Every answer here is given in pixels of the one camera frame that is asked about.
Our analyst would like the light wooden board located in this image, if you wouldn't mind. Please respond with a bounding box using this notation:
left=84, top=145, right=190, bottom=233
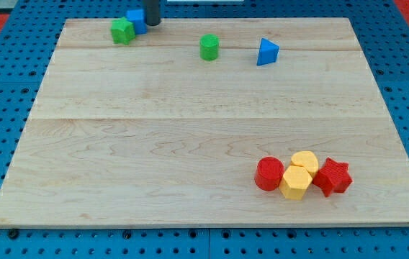
left=0, top=18, right=409, bottom=229

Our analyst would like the yellow rounded block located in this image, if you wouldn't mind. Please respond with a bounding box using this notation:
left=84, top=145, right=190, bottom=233
left=290, top=150, right=319, bottom=178

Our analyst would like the blue cube block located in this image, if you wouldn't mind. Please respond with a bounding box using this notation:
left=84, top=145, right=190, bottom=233
left=125, top=9, right=147, bottom=35

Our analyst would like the blue triangular prism block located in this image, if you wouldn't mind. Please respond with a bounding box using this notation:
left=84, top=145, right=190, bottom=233
left=256, top=38, right=279, bottom=66

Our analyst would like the red star block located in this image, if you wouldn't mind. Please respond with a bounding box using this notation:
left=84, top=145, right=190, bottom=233
left=313, top=158, right=353, bottom=197

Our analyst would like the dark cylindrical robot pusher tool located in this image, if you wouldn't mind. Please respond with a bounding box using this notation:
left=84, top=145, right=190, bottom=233
left=143, top=0, right=161, bottom=26

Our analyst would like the green cylinder block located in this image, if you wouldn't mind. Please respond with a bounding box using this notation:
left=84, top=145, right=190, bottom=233
left=199, top=34, right=220, bottom=61

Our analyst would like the yellow hexagon block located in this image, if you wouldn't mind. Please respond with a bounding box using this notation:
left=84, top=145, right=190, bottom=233
left=279, top=165, right=313, bottom=200

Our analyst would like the green star block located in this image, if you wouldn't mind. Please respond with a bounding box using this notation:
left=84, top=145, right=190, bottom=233
left=110, top=17, right=135, bottom=45

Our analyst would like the red cylinder block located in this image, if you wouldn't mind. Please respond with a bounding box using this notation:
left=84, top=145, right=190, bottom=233
left=254, top=156, right=284, bottom=191

